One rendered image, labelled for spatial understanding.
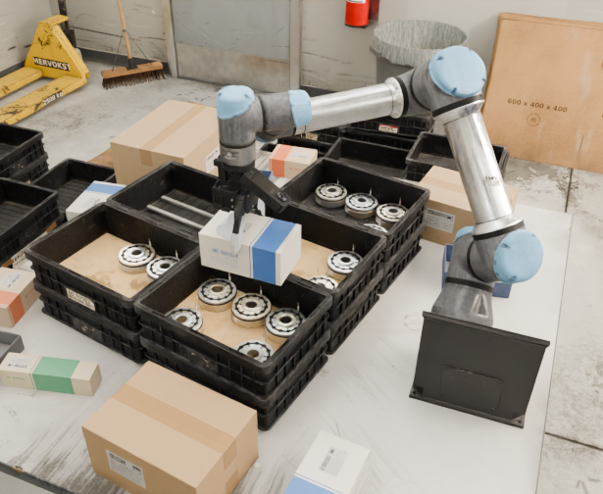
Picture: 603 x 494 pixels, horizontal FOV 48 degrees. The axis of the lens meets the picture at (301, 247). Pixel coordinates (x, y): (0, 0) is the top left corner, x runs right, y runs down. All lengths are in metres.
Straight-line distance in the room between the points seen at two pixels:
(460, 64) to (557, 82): 2.85
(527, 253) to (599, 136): 2.91
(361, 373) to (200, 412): 0.49
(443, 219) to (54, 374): 1.26
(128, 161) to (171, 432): 1.25
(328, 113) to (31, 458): 1.04
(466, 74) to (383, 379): 0.79
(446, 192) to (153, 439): 1.26
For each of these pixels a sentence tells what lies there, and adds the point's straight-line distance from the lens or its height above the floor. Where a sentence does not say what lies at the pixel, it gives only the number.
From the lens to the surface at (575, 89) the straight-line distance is 4.36.
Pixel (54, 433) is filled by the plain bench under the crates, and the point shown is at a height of 0.70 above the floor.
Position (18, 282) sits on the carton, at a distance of 2.09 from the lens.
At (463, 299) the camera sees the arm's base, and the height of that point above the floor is 0.98.
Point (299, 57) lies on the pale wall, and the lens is 4.86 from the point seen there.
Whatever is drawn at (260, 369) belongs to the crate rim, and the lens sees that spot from 1.49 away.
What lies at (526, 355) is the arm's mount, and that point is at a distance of 1.60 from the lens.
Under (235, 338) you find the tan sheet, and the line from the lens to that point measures 1.70.
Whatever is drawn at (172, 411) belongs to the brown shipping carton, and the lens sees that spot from 1.52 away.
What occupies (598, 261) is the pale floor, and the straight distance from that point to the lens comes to 3.65.
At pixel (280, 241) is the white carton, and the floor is 1.14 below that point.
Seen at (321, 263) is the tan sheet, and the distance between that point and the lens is 1.93.
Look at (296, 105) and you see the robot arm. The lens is 1.39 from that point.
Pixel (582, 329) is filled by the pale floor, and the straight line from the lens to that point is 3.20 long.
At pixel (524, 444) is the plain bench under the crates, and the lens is 1.73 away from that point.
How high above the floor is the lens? 2.00
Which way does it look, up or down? 36 degrees down
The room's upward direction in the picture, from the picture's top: 1 degrees clockwise
